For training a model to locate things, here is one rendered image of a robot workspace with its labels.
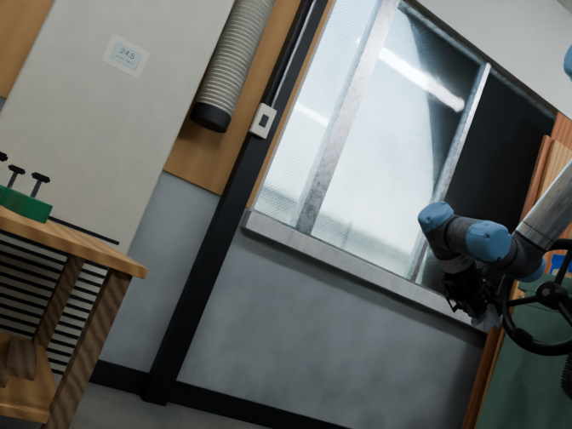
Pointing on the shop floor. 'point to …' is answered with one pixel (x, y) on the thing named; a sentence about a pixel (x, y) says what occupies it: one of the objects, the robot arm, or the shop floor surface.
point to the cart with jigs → (25, 386)
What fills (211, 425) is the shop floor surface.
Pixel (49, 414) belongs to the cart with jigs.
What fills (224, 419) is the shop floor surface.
